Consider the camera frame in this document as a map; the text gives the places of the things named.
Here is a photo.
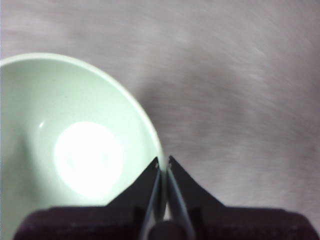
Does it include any pale green ribbed bowl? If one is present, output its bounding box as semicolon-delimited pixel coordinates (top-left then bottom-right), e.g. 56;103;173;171
0;52;167;240

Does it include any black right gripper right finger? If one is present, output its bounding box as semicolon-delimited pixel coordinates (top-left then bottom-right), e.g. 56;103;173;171
167;155;319;240

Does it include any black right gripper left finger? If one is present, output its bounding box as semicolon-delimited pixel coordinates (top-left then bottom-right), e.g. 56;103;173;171
13;156;161;240

